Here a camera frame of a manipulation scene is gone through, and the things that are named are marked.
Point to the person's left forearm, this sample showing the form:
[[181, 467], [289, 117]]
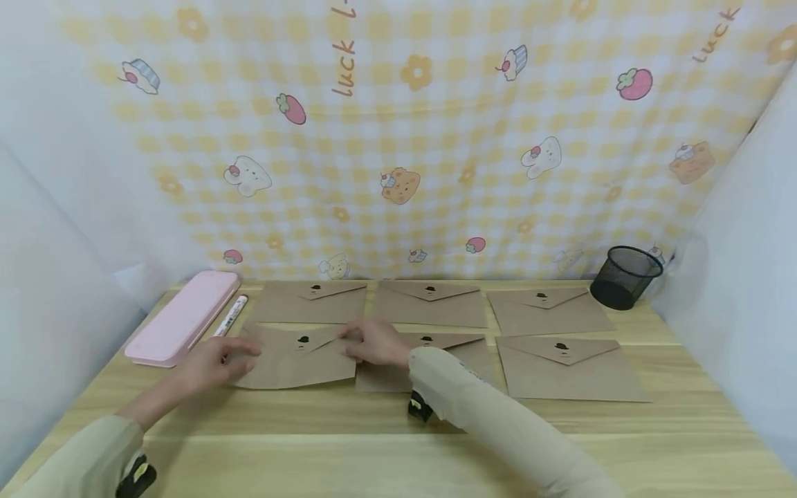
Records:
[[93, 453]]

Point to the person's left fingers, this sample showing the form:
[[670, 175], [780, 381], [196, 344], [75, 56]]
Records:
[[243, 349]]

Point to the brown paper envelope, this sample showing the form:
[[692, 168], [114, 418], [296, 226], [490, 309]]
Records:
[[429, 308], [292, 365], [311, 306], [570, 373], [548, 315], [457, 354]]

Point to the black wrist band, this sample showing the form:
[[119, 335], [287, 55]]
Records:
[[420, 407], [137, 476]]

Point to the person's right hand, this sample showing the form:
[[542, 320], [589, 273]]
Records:
[[381, 344]]

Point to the person's left hand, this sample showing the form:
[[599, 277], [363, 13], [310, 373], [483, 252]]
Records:
[[208, 365]]

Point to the black mesh pen holder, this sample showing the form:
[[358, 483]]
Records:
[[624, 277]]

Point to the person's right fingers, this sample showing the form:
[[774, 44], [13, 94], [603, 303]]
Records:
[[355, 340]]

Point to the person's right forearm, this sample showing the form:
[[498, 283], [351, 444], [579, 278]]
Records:
[[498, 422]]

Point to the pink rectangular case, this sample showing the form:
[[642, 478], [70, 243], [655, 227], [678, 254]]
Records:
[[182, 319]]

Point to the white marker pen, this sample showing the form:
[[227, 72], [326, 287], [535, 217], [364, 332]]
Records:
[[231, 315]]

